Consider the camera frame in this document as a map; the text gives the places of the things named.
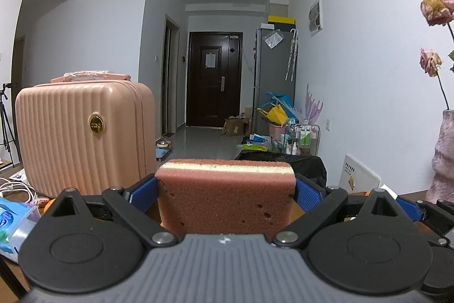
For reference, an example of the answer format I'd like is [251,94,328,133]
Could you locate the wire cart with bottles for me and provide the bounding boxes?
[283,123,321,156]

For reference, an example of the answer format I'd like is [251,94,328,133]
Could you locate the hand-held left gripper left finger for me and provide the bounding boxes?
[46,175,180,248]

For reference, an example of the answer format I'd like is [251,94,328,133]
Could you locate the purple textured vase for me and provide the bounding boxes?
[425,108,454,204]

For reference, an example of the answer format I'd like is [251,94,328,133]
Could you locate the white charger cable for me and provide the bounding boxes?
[0,177,40,201]

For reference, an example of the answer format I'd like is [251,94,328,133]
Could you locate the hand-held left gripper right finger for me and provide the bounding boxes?
[272,178,400,250]

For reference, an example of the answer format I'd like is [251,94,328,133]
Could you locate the dark wooden entrance door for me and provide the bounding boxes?
[186,31,244,128]

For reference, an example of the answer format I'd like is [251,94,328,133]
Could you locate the purple wing decoration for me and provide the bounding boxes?
[304,83,324,126]

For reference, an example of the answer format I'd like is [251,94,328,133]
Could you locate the dried pink rose bouquet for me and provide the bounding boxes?
[420,0,454,110]

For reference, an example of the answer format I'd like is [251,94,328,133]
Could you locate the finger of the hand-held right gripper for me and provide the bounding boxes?
[396,194,454,223]

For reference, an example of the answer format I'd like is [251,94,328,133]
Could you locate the white wall panel box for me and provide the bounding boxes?
[308,0,323,37]

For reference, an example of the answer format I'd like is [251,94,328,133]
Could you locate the black camera tripod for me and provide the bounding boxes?
[0,82,17,169]

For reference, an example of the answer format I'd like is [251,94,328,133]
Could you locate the brown cardboard box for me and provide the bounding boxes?
[222,116,251,137]

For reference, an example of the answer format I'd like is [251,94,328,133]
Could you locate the white folded umbrella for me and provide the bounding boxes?
[290,28,299,82]
[285,30,294,81]

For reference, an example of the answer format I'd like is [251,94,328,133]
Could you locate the yellow box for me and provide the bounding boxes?
[267,15,296,28]

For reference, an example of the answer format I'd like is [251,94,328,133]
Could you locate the clear bag on refrigerator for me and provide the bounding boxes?
[265,31,285,50]

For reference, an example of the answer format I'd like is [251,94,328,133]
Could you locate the white flat board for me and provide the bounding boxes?
[338,153,382,196]

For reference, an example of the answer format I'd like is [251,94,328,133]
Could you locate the blue tissue pack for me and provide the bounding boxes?
[0,196,42,263]

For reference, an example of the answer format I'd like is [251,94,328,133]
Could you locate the pink ribbed suitcase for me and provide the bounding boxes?
[15,71,157,199]

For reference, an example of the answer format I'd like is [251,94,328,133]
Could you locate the side room door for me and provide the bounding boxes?
[161,14,181,137]

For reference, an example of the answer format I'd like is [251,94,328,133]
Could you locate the pet water feeder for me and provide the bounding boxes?
[155,137,175,162]

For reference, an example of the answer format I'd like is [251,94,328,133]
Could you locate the brown striped sponge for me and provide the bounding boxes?
[155,158,297,242]

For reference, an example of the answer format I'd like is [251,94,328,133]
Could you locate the black cloth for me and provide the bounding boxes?
[236,150,327,189]

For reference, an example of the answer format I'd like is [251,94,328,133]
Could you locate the colourful packets pile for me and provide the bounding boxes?
[237,134,272,152]

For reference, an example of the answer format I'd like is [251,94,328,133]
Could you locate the pink bucket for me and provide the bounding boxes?
[268,123,286,142]

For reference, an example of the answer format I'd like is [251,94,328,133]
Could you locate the blue plastic rack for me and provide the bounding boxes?
[264,91,295,112]

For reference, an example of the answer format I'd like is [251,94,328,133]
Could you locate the grey refrigerator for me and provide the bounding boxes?
[252,26,297,137]

